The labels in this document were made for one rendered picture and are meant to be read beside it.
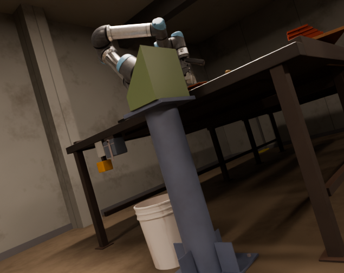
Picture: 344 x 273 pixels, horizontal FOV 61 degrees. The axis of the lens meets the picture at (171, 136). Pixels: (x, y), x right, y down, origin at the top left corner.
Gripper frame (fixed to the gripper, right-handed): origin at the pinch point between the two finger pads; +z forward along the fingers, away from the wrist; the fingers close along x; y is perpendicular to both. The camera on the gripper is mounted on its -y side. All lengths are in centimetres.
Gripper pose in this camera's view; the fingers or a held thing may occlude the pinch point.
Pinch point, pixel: (195, 85)
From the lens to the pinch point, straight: 184.7
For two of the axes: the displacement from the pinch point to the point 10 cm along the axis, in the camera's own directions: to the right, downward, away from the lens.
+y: -9.3, 2.8, 2.3
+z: 2.8, 9.6, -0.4
